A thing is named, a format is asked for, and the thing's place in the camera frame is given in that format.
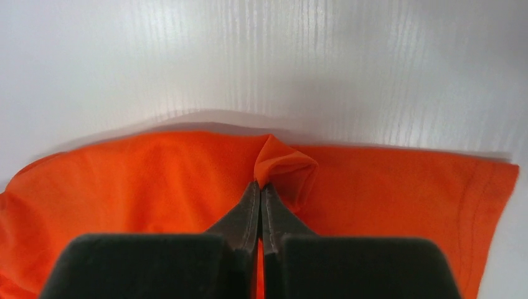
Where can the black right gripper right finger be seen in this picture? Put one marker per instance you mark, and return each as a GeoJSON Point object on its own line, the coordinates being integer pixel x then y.
{"type": "Point", "coordinates": [298, 263]}

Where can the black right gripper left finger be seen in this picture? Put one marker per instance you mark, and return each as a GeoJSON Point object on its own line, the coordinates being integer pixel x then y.
{"type": "Point", "coordinates": [218, 263]}

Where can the orange t shirt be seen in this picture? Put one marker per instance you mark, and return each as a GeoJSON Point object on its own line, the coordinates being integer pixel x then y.
{"type": "Point", "coordinates": [186, 181]}

